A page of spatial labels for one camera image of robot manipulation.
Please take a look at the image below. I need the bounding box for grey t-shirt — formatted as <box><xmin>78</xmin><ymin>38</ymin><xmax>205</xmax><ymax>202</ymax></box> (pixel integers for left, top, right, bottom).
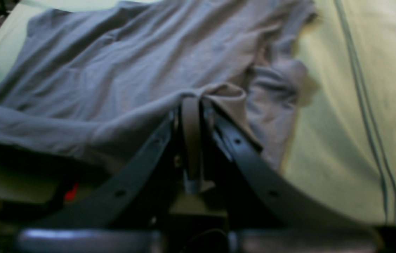
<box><xmin>0</xmin><ymin>0</ymin><xmax>316</xmax><ymax>171</ymax></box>

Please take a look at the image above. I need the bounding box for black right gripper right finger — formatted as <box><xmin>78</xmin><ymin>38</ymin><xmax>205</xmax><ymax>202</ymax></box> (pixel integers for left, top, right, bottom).
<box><xmin>202</xmin><ymin>100</ymin><xmax>384</xmax><ymax>253</ymax></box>

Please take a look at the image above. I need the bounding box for green table cloth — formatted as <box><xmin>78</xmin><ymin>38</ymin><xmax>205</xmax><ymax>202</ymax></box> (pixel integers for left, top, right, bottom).
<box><xmin>0</xmin><ymin>0</ymin><xmax>396</xmax><ymax>226</ymax></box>

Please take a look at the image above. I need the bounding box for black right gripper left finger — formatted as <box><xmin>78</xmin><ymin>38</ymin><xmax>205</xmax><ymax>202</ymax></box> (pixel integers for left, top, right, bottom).
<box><xmin>15</xmin><ymin>108</ymin><xmax>180</xmax><ymax>253</ymax></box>

